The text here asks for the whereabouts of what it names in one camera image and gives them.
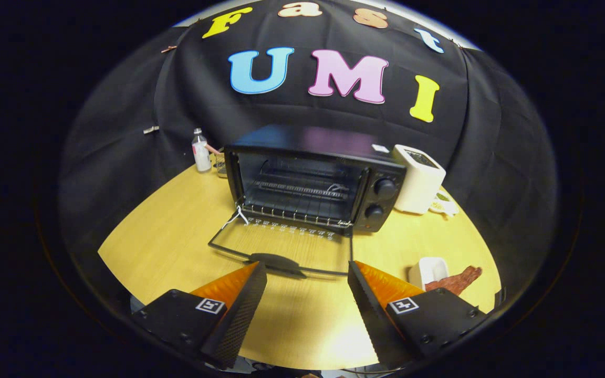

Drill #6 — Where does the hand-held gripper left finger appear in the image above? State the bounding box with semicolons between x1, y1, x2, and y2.
132;261;268;370

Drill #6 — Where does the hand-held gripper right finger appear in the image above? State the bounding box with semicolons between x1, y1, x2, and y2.
348;260;492;371

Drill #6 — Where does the reddish brown meat strip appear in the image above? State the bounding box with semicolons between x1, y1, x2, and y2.
425;266;483;296

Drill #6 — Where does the black toaster oven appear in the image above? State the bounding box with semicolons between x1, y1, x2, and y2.
208;124;407;278

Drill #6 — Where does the white pop-up toaster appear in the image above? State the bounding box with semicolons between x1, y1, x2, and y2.
391;144;446;215

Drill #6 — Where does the small white bowl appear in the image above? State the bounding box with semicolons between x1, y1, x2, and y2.
408;257;449;291

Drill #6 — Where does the small white dish green garnish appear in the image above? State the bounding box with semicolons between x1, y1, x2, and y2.
429;190;460;217

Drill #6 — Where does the clear glass cup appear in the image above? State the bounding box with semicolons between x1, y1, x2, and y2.
213;150;230;178

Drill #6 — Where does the small clear plastic bottle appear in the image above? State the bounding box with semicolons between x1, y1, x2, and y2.
192;128;212;172

